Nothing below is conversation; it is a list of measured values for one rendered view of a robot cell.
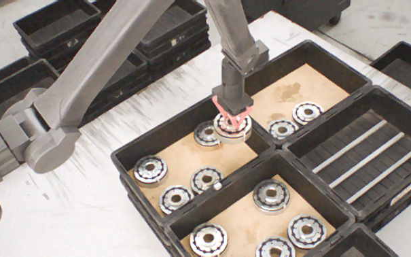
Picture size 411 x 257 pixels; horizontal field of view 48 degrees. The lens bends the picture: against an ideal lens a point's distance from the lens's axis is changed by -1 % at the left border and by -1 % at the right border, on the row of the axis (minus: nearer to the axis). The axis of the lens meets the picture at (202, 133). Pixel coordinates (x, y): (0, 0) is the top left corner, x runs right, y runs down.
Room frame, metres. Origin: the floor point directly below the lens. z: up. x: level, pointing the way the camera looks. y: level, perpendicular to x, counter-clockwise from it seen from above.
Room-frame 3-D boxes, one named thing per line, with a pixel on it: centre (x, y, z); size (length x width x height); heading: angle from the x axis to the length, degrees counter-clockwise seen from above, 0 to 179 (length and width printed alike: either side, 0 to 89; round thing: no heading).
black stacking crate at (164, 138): (0.84, 0.04, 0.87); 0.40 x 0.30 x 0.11; 118
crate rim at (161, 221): (0.84, 0.04, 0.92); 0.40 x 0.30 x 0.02; 118
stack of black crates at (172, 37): (2.03, 0.11, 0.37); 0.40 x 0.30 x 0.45; 122
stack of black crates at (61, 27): (2.15, 0.67, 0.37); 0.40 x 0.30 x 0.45; 122
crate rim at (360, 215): (0.77, -0.46, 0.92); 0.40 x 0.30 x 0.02; 118
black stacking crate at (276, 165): (0.58, -0.10, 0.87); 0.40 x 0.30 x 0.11; 118
